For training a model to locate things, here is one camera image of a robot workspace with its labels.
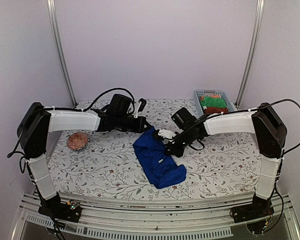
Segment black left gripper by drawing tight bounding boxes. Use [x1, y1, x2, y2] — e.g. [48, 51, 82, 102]
[116, 113, 152, 133]

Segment dark red towel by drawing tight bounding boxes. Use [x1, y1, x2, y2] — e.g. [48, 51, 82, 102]
[203, 106, 229, 114]

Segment blue towel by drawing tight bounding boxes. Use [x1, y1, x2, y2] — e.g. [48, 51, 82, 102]
[132, 126, 187, 189]

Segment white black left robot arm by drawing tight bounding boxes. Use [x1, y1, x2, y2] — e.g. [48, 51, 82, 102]
[17, 93, 150, 217]

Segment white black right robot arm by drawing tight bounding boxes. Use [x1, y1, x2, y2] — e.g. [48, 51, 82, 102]
[158, 102, 287, 218]

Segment light blue plastic basket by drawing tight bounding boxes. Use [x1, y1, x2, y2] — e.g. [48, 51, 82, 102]
[194, 90, 237, 116]

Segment green rolled towel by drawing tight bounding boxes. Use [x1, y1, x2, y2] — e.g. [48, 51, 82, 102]
[200, 97, 227, 108]

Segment orange patterned rolled towel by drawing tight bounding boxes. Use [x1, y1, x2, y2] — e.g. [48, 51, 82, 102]
[200, 94, 221, 100]

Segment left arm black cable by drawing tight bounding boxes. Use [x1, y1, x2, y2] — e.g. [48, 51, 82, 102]
[74, 87, 136, 113]

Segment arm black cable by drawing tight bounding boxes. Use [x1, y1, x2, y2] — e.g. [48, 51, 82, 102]
[189, 98, 300, 156]
[74, 87, 136, 113]

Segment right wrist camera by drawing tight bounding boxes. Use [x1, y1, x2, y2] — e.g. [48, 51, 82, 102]
[157, 129, 177, 140]

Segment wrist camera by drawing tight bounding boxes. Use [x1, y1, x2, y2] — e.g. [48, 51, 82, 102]
[133, 98, 147, 119]
[157, 129, 177, 140]

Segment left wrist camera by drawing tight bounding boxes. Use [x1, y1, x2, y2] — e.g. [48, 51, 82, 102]
[133, 98, 147, 119]

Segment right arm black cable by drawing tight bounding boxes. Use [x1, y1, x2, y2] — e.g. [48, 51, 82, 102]
[189, 98, 300, 156]

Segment aluminium front table rail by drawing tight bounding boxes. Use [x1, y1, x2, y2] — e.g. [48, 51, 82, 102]
[11, 191, 300, 240]

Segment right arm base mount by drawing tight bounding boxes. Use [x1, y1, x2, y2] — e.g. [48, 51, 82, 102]
[229, 195, 274, 235]

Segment right aluminium frame post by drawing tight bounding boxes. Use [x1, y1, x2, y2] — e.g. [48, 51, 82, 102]
[235, 0, 265, 108]

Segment aluminium frame post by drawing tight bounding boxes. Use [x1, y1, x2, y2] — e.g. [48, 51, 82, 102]
[235, 0, 265, 108]
[46, 0, 77, 107]

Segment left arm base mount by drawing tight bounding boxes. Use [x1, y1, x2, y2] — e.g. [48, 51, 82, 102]
[38, 199, 82, 223]

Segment left aluminium frame post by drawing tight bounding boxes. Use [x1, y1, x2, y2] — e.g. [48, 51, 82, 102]
[46, 0, 77, 107]

